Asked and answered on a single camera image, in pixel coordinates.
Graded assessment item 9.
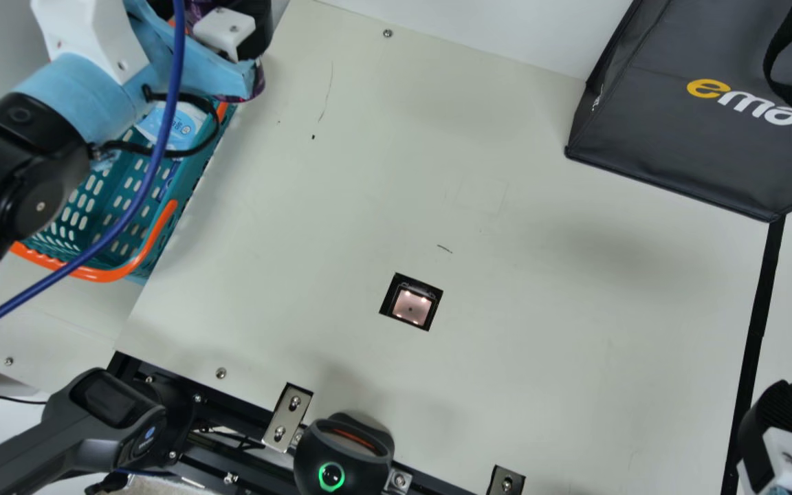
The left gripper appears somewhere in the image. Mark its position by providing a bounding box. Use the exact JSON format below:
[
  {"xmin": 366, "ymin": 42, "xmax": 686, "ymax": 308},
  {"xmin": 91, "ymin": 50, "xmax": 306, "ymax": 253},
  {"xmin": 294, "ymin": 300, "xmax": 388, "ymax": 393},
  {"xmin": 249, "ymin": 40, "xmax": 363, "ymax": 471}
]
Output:
[{"xmin": 14, "ymin": 0, "xmax": 274, "ymax": 146}]

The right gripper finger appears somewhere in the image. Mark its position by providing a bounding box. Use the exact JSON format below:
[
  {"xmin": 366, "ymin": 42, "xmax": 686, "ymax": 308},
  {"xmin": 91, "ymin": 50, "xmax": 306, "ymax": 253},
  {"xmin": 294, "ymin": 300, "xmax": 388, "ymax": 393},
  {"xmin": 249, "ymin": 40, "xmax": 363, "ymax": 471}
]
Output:
[{"xmin": 738, "ymin": 380, "xmax": 792, "ymax": 495}]

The teal shopping basket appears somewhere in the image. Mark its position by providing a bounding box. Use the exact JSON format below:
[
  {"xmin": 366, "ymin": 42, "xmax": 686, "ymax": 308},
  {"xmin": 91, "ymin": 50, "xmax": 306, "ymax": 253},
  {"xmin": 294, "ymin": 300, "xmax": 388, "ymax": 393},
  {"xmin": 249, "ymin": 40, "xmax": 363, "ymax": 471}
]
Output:
[{"xmin": 10, "ymin": 96, "xmax": 239, "ymax": 284}]

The small square scanner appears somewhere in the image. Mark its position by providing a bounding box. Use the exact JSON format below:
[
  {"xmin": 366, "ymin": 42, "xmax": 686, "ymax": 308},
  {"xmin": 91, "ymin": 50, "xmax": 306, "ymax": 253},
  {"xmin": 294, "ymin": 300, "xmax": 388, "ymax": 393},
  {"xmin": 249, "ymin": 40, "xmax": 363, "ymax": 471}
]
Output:
[{"xmin": 379, "ymin": 272, "xmax": 443, "ymax": 332}]

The black strip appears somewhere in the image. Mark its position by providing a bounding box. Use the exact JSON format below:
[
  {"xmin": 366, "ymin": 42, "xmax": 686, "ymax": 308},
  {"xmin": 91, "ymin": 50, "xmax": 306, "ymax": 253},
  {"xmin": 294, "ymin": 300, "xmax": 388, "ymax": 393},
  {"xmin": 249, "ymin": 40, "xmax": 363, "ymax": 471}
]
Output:
[{"xmin": 721, "ymin": 214, "xmax": 787, "ymax": 495}]

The white and blue packet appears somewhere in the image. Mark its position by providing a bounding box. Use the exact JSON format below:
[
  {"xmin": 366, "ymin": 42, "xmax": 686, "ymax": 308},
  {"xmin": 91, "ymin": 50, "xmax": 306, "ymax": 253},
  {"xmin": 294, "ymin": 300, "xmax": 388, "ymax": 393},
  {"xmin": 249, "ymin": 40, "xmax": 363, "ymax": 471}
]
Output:
[{"xmin": 136, "ymin": 102, "xmax": 217, "ymax": 153}]

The black device with green light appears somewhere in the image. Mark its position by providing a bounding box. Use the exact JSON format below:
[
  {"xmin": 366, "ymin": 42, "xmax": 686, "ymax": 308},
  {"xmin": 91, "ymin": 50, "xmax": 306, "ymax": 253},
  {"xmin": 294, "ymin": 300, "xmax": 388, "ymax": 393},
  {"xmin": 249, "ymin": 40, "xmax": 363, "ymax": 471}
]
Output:
[{"xmin": 293, "ymin": 412, "xmax": 395, "ymax": 495}]

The blue cable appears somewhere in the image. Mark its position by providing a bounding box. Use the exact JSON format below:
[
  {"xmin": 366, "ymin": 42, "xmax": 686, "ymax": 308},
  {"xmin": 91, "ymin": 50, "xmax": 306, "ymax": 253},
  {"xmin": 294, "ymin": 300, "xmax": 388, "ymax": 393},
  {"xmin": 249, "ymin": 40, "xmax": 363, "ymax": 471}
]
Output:
[{"xmin": 0, "ymin": 0, "xmax": 187, "ymax": 347}]

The black cable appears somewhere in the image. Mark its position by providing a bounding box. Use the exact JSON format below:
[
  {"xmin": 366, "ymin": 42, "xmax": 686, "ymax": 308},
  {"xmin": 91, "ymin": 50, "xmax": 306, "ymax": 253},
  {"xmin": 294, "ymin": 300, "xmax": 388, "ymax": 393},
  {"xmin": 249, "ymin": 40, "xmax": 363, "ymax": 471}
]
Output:
[{"xmin": 93, "ymin": 85, "xmax": 223, "ymax": 160}]

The dark grey bag with straps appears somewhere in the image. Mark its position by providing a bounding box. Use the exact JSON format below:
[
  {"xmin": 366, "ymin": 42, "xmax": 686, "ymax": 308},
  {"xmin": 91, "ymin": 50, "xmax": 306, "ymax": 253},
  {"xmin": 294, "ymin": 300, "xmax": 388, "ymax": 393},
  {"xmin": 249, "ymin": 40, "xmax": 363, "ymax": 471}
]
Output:
[{"xmin": 565, "ymin": 0, "xmax": 792, "ymax": 222}]

